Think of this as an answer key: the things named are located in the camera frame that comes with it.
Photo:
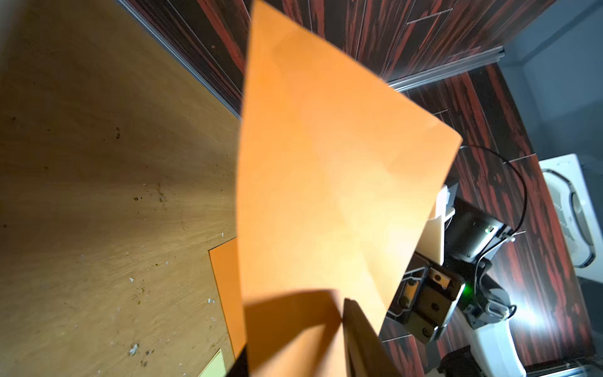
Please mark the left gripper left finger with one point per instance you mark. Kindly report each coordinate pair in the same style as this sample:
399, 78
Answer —
240, 367

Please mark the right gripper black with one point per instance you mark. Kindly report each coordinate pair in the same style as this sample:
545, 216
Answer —
426, 299

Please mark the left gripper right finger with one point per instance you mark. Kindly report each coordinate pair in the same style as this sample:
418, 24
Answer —
364, 353

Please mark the pale yellow paper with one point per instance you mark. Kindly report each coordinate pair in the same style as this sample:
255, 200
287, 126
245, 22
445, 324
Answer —
216, 366

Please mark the orange paper sheet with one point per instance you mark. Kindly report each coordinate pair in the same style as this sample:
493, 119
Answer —
225, 264
337, 176

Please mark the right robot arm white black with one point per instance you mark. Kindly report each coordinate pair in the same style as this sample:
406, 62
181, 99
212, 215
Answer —
471, 238

